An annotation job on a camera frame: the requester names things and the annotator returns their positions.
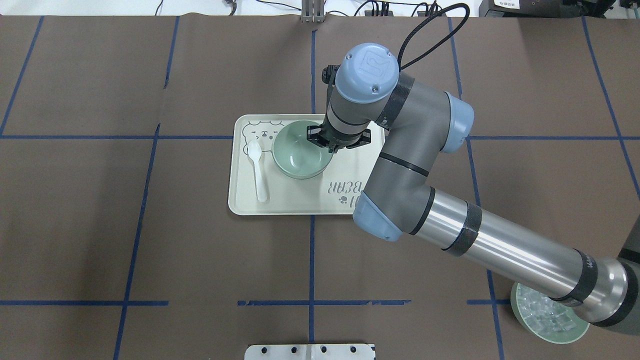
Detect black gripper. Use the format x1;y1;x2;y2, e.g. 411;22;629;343
306;65;373;153

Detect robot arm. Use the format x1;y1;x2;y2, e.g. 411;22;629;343
307;43;639;335

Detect cream bear tray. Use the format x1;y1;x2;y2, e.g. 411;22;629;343
228;114;386;215

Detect white plastic spoon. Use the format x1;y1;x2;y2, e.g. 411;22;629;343
247;140;268;203

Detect black box device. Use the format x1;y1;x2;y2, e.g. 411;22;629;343
478;0;579;18

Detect ice cubes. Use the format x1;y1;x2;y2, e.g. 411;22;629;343
516;284;578;335

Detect green bowl with ice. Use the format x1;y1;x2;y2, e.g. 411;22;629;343
510;282;590;345

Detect aluminium frame post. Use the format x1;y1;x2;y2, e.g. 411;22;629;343
300;0;326;23

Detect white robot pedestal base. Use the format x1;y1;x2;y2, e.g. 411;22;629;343
244;343;377;360

